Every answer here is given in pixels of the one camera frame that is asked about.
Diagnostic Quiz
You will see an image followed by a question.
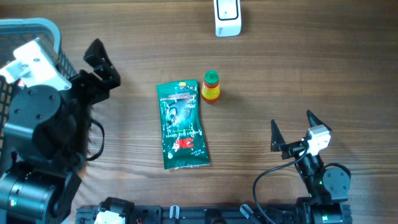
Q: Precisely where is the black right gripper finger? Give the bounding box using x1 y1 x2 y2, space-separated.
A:
271 119 286 152
306 110 331 131

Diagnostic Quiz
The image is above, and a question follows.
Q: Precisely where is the red yellow sauce bottle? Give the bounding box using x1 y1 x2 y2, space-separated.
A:
201 70 221 104

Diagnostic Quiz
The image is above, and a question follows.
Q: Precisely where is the green glove packet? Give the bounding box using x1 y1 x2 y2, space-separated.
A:
157 80 210 170

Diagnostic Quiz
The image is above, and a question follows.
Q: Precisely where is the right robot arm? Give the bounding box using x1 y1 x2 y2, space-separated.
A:
267 110 353 224

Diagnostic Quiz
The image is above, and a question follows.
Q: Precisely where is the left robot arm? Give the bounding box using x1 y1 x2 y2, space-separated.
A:
1 39 121 223

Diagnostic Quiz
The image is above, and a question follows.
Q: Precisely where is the white barcode scanner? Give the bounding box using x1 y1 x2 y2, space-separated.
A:
213 0 242 37

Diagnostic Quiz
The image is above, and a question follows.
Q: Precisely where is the grey plastic basket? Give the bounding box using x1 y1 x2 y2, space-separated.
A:
1 18 76 155

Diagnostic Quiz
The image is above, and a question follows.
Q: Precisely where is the black left camera cable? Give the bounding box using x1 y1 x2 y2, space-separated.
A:
85 118 106 162

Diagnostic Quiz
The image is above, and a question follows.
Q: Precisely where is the black camera cable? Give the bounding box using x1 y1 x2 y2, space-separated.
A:
252 141 310 224
85 118 106 162

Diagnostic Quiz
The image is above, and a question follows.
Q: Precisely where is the black right camera cable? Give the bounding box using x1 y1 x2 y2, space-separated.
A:
252 141 310 224

